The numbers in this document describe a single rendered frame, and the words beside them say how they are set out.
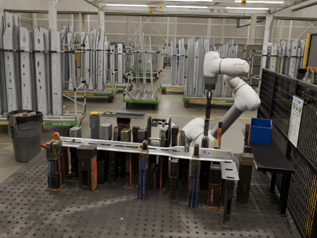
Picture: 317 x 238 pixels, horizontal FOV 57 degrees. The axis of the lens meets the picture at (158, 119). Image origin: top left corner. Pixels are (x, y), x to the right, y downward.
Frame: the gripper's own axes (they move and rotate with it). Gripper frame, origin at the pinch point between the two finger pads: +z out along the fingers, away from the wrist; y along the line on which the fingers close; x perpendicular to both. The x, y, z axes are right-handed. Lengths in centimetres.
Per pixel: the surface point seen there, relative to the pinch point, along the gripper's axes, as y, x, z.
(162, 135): 12.6, 32.9, 22.7
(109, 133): 14, 76, 25
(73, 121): 320, 251, 101
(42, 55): 344, 324, -22
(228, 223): -40, -16, 58
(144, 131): 16, 48, 22
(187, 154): -6.4, 12.1, 29.2
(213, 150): 6.2, -6.3, 29.2
